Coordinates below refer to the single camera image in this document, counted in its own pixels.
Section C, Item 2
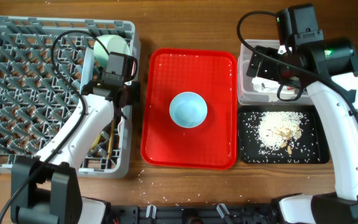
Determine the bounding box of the white napkin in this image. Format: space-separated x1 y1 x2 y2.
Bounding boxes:
252 77 296 94

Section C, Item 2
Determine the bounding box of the green bowl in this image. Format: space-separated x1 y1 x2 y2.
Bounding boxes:
94 35 130 68

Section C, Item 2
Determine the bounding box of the large light blue plate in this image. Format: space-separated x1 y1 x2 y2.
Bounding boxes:
80 47 94 90

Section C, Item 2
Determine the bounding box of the clear plastic bin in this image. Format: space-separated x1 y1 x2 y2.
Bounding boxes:
237 39 313 105

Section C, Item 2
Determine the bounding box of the wooden chopstick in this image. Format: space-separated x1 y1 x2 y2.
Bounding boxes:
107 119 115 160

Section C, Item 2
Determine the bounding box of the light blue small bowl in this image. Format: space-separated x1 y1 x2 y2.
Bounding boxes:
169 91 208 129

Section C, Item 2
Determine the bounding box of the black plastic tray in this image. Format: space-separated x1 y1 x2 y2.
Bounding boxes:
237 105 330 165

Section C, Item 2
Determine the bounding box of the white rice food waste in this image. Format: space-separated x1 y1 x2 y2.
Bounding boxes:
239 111 323 163

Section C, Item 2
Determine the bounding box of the white plastic fork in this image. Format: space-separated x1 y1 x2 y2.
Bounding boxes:
117 117 125 139

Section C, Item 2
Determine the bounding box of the yellow plastic cup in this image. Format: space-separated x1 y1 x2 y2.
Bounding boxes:
91 134 101 150

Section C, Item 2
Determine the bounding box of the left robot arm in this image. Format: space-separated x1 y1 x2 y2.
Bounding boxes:
5 52 139 223

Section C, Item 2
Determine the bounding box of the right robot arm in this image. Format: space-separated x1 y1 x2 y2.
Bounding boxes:
249 4 358 223

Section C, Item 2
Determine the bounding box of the grey dishwasher rack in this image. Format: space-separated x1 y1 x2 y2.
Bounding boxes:
0 16 141 173

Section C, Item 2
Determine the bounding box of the red plastic tray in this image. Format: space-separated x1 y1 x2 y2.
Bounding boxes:
140 49 237 170

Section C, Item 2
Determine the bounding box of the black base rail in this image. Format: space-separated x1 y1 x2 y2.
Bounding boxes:
104 203 278 224

